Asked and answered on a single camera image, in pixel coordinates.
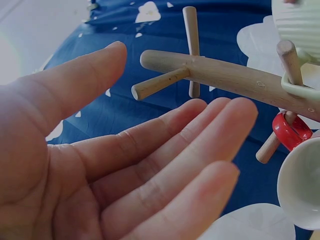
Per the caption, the person's left hand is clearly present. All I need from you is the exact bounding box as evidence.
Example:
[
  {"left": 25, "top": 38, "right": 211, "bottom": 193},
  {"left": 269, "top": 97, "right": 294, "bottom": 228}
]
[{"left": 0, "top": 41, "right": 260, "bottom": 240}]

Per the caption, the wooden mug tree rack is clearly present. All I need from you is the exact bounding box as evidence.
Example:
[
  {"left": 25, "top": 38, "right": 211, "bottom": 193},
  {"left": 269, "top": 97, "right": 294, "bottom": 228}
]
[{"left": 131, "top": 6, "right": 320, "bottom": 165}]

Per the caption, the red mug with white inside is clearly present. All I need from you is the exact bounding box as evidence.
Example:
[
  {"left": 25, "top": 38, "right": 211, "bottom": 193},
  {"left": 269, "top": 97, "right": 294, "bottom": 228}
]
[{"left": 272, "top": 111, "right": 320, "bottom": 231}]

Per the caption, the pale green ribbed mug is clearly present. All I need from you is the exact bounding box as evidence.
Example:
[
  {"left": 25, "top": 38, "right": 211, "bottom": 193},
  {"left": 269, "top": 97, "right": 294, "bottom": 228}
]
[{"left": 271, "top": 0, "right": 320, "bottom": 98}]

